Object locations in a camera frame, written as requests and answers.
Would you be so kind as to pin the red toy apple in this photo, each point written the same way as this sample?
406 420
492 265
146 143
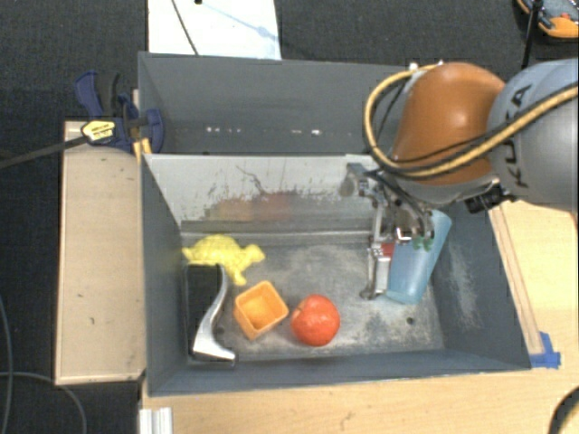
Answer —
316 321

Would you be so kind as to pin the light blue plastic cup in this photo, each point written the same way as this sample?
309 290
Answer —
414 269

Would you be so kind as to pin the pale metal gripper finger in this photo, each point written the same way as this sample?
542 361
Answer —
383 274
373 269

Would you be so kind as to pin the grey metal bin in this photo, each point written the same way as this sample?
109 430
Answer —
316 260

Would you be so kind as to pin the orange square plastic cup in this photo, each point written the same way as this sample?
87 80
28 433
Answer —
260 310

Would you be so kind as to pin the black cylinder on white bracket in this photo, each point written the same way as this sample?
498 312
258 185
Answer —
484 200

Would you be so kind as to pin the yellow toy turtle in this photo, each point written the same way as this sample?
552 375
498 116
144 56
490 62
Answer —
226 253

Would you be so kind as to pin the black rectangular block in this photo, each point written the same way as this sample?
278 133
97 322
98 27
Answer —
202 296

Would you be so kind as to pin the pale wood flat board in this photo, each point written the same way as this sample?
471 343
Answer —
99 265

